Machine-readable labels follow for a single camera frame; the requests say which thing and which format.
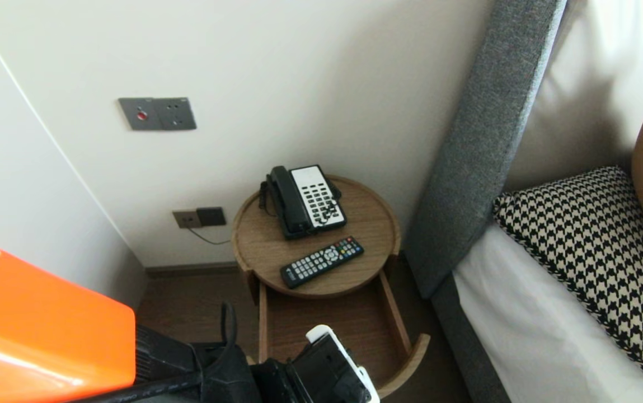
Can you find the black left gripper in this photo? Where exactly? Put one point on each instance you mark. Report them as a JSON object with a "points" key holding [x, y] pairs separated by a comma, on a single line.
{"points": [[276, 386]]}

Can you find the curved-front wooden table drawer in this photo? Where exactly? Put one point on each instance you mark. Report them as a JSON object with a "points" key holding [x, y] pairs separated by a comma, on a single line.
{"points": [[355, 324]]}

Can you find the black TV remote control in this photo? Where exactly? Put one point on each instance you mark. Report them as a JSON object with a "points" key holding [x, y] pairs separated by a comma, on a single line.
{"points": [[321, 262]]}

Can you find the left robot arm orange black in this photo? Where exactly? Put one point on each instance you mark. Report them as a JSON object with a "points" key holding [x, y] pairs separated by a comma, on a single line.
{"points": [[47, 336]]}

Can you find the round wooden side table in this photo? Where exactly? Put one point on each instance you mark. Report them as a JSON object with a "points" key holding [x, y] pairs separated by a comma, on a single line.
{"points": [[265, 246]]}

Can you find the dark wooden baseboard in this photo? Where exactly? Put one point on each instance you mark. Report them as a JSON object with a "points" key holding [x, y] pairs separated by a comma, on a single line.
{"points": [[192, 270]]}

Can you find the thin black telephone line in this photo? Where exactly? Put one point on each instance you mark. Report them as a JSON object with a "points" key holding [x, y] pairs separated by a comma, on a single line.
{"points": [[209, 240]]}

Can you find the black telephone handset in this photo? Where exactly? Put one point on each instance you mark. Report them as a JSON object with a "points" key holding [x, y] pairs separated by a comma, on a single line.
{"points": [[290, 200]]}

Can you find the grey fabric bed base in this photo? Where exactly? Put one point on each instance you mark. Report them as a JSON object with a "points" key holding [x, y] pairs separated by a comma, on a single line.
{"points": [[461, 347]]}

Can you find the black and white telephone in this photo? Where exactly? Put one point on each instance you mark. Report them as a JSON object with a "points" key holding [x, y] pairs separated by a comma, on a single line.
{"points": [[321, 195]]}

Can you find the black white houndstooth pillow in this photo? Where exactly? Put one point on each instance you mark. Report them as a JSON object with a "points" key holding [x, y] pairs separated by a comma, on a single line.
{"points": [[590, 252]]}

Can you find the beige padded headboard panel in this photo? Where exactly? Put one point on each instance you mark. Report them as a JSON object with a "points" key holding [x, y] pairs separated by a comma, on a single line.
{"points": [[578, 84]]}

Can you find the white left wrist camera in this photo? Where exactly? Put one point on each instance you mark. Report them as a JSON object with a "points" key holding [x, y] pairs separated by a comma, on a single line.
{"points": [[332, 369]]}

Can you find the black wall plate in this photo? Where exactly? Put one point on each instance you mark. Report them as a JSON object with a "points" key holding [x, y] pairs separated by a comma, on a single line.
{"points": [[212, 216]]}

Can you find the grey wall power socket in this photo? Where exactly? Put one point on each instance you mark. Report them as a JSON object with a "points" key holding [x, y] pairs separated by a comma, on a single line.
{"points": [[175, 113]]}

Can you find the grey wall switch red button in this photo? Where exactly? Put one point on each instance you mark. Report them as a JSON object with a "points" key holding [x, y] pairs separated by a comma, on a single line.
{"points": [[136, 115]]}

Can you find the grey fabric headboard frame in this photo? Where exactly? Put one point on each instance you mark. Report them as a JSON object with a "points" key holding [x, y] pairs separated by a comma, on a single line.
{"points": [[478, 140]]}

